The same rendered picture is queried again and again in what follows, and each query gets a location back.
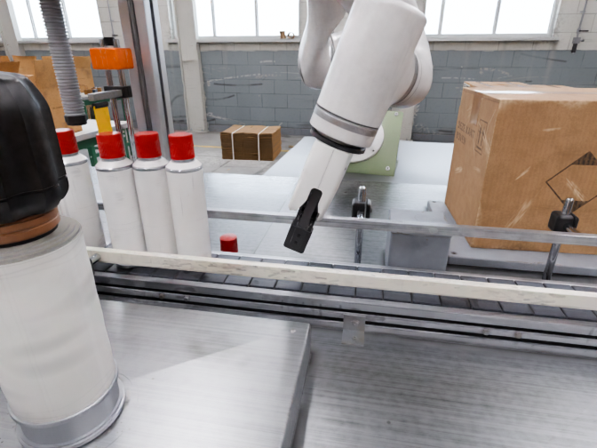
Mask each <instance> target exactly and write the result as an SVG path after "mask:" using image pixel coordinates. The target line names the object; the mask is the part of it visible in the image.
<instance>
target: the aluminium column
mask: <svg viewBox="0 0 597 448"><path fill-rule="evenodd" d="M132 1H133V6H134V11H135V17H136V22H137V28H138V33H139V44H140V50H141V56H142V62H143V68H144V75H145V80H146V87H147V97H148V104H149V110H150V115H151V122H152V128H153V131H154V132H158V134H159V140H160V147H161V152H162V155H161V157H163V158H165V159H166V160H167V161H169V162H170V161H171V153H170V146H169V139H168V136H169V134H171V133H174V129H173V122H172V114H171V102H170V94H169V87H168V80H167V73H166V67H165V59H164V52H163V39H162V32H161V25H160V18H159V11H158V3H157V0H132ZM117 4H118V10H119V16H120V21H121V27H122V32H123V42H124V48H130V49H131V54H132V60H133V66H134V68H130V69H129V75H130V80H131V91H132V97H133V102H134V107H135V113H136V118H137V124H138V129H139V132H144V131H149V123H148V117H147V105H146V99H145V93H144V86H143V80H142V74H141V68H140V63H139V53H138V47H137V43H136V37H135V32H134V26H133V21H132V16H131V6H130V0H117Z"/></svg>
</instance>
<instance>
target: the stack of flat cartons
mask: <svg viewBox="0 0 597 448"><path fill-rule="evenodd" d="M219 136H220V138H221V140H220V141H221V144H220V145H221V147H222V148H221V149H222V153H221V154H222V159H233V160H256V161H274V160H275V159H276V157H277V156H278V155H279V154H280V152H281V149H282V146H281V145H282V141H281V126H263V125H246V126H244V125H237V124H234V125H233V126H231V127H230V128H228V129H226V130H225V131H223V132H221V133H220V135H219Z"/></svg>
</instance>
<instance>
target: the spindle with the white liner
mask: <svg viewBox="0 0 597 448"><path fill-rule="evenodd" d="M68 188H69V183H68V176H67V173H66V168H65V165H64V161H63V157H62V154H61V150H60V144H59V140H58V136H57V133H56V129H55V125H54V122H53V118H52V112H51V110H50V107H49V105H48V103H47V101H46V99H45V98H44V96H43V94H42V93H40V91H39V90H38V89H37V88H36V86H35V85H34V84H33V83H32V82H31V81H30V80H29V79H28V78H27V77H25V76H23V75H21V74H16V73H11V72H3V71H0V387H1V389H2V391H3V393H4V396H5V398H6V399H7V402H8V403H7V408H8V412H9V414H10V416H11V418H12V419H13V420H14V421H15V422H16V423H17V427H16V434H17V437H18V439H19V442H20V444H21V445H22V446H23V447H24V448H77V447H79V446H81V445H83V444H86V443H88V442H90V441H91V440H92V439H94V438H95V437H97V436H98V435H100V434H101V433H102V432H104V431H105V430H106V429H107V428H108V427H109V426H110V425H111V424H112V423H113V422H114V421H115V419H116V418H117V416H118V415H119V413H120V412H121V410H122V409H123V405H124V401H125V389H124V386H123V383H122V382H121V380H120V379H119V378H118V366H117V362H116V360H115V359H114V358H113V355H112V350H111V345H110V342H109V338H108V336H107V330H106V326H105V323H104V317H103V313H102V309H101V305H100V300H99V296H98V294H97V291H96V286H95V281H94V277H93V273H92V265H91V263H90V259H89V256H88V253H87V250H86V245H85V241H84V233H83V229H82V225H81V224H80V223H79V222H78V221H77V220H75V219H73V218H70V217H67V216H63V215H60V212H59V209H58V205H59V203H60V200H61V199H63V198H64V197H65V196H66V194H67V192H68Z"/></svg>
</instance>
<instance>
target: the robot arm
mask: <svg viewBox="0 0 597 448"><path fill-rule="evenodd" d="M346 13H348V15H349V16H348V19H347V21H346V25H345V28H344V30H342V31H339V32H336V33H333V34H332V32H333V30H334V29H335V28H336V27H337V25H338V24H339V23H340V22H341V21H342V19H343V18H344V17H345V15H346ZM426 23H427V18H426V16H425V14H424V13H422V12H421V11H420V10H419V9H418V6H417V3H416V0H307V22H306V28H305V32H304V35H303V37H302V40H301V44H300V47H299V52H298V72H299V74H300V77H301V80H302V82H303V83H304V84H305V85H306V86H308V87H309V88H311V89H316V90H321V93H320V96H319V99H318V101H317V103H316V106H315V108H314V113H313V114H312V117H311V120H310V124H311V125H312V128H311V130H310V133H311V134H312V135H313V136H314V137H315V138H316V139H315V141H314V144H313V146H312V148H311V150H310V152H309V154H308V157H307V159H306V162H305V165H304V167H303V170H302V172H301V174H300V177H299V179H298V183H297V186H296V187H295V190H294V192H293V195H292V197H291V200H290V203H289V205H288V207H289V209H290V210H294V211H296V210H297V209H298V213H297V216H296V218H295V220H293V222H292V223H291V227H290V229H289V232H288V234H287V236H286V238H285V241H284V243H283V246H284V247H286V248H289V249H291V250H293V251H295V252H299V253H304V251H305V249H306V246H307V243H308V241H309V239H310V236H311V235H312V233H313V230H314V228H313V226H314V223H315V221H316V219H317V221H318V220H322V218H323V216H324V214H325V213H326V212H327V210H328V208H329V206H330V203H331V201H332V199H333V197H334V196H335V194H336V192H337V190H338V187H339V185H340V183H341V181H342V179H343V177H344V175H345V173H346V169H347V167H348V166H349V164H350V163H360V162H362V161H365V160H368V159H370V158H371V157H373V156H374V155H375V154H376V153H378V151H379V150H380V148H381V146H382V144H383V140H384V130H383V127H382V125H381V124H382V121H383V119H384V117H385V115H386V112H387V110H388V109H389V107H391V108H410V107H413V106H415V105H417V104H418V103H420V102H421V101H422V100H423V99H424V98H425V97H426V95H427V94H428V93H429V91H430V88H431V84H432V81H433V64H432V59H431V54H430V50H429V45H428V42H427V38H426V32H425V27H426Z"/></svg>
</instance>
